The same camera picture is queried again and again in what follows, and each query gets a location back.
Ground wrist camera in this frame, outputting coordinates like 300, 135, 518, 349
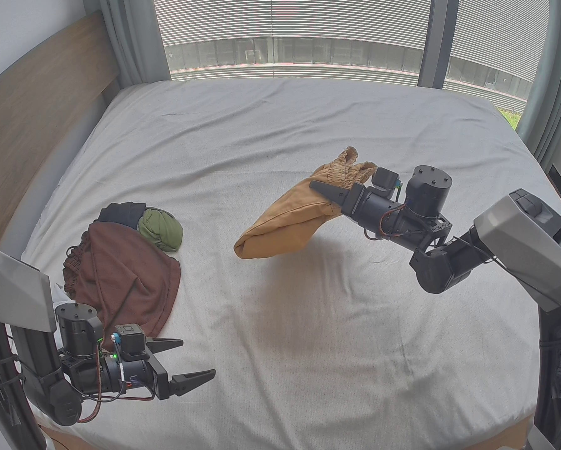
112, 324, 148, 362
372, 168, 401, 201

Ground bed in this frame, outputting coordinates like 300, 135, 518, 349
0, 10, 561, 450

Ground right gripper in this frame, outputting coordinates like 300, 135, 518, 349
309, 180, 405, 240

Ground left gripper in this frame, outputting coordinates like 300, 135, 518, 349
102, 338, 216, 402

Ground window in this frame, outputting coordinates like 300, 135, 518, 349
149, 0, 555, 111

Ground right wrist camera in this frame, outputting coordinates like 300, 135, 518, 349
372, 168, 401, 201

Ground blue-green curtain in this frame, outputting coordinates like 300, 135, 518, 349
79, 0, 171, 88
517, 0, 561, 170

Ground black garment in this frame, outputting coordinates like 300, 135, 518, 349
97, 202, 146, 229

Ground brown shorts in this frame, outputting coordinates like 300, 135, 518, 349
63, 222, 182, 338

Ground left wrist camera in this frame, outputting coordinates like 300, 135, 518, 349
112, 324, 148, 362

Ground tan shorts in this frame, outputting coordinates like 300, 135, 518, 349
234, 146, 380, 260

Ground green garment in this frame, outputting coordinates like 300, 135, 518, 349
137, 208, 184, 253

